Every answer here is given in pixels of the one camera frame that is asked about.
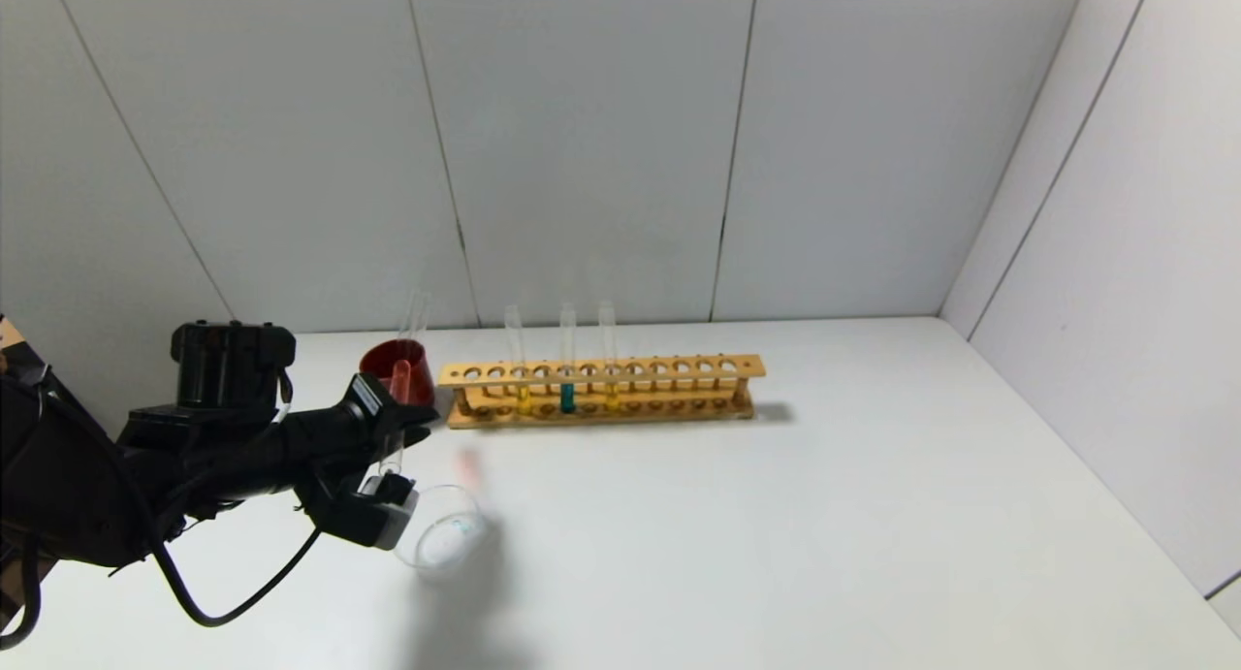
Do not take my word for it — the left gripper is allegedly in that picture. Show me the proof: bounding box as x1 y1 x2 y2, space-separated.
286 372 440 470

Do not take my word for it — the test tube with red pigment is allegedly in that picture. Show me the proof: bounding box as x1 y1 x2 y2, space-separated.
387 358 413 479

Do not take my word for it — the test tube with yellow pigment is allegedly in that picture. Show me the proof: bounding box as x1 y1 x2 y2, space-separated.
598 301 621 411
505 305 534 416

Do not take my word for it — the test tube with green pigment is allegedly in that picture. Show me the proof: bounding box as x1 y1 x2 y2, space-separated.
559 303 578 415

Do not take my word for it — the wooden test tube rack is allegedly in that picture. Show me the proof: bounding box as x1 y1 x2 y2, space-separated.
438 354 767 431

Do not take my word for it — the dark red plastic cup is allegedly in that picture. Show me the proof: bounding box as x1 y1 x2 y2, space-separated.
360 339 437 409

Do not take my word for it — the clear glass beaker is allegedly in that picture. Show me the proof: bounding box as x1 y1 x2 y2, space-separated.
393 484 503 586

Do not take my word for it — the black camera cable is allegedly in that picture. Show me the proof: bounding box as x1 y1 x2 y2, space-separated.
153 525 323 628

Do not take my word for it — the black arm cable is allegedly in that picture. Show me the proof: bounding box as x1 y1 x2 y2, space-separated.
0 539 42 652

